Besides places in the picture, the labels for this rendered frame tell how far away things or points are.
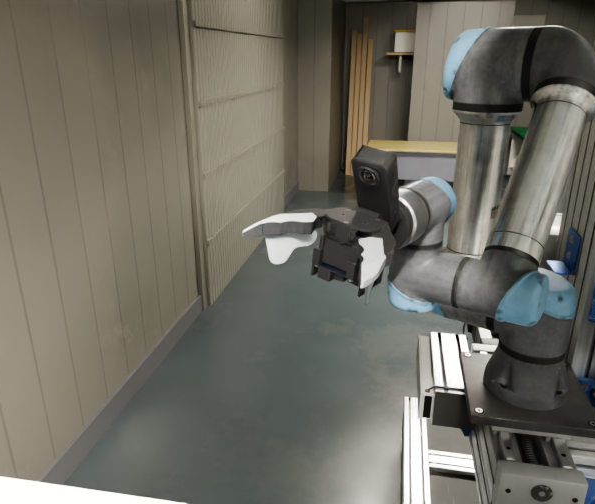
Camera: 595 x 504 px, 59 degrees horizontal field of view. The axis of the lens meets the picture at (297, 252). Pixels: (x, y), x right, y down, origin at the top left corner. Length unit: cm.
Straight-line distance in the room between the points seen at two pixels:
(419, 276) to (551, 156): 25
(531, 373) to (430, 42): 625
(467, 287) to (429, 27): 644
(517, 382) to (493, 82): 53
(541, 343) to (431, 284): 32
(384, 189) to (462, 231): 43
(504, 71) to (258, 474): 189
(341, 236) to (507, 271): 25
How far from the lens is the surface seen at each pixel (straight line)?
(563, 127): 85
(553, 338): 103
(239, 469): 241
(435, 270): 76
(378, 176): 58
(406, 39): 750
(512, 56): 93
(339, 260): 61
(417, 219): 68
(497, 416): 104
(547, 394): 107
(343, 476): 238
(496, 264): 75
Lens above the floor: 164
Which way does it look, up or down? 21 degrees down
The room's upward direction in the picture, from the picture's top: straight up
